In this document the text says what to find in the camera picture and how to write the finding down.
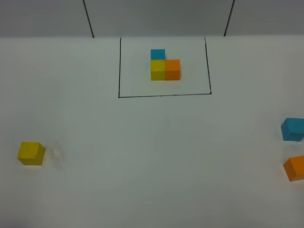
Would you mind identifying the blue template cube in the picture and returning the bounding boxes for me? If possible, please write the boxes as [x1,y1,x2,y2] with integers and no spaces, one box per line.
[150,49,166,60]

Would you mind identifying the orange template cube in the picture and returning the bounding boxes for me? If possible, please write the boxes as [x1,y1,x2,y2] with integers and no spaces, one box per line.
[165,59,181,80]

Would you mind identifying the yellow template cube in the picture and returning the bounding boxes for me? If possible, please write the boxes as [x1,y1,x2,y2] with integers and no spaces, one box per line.
[150,60,166,81]

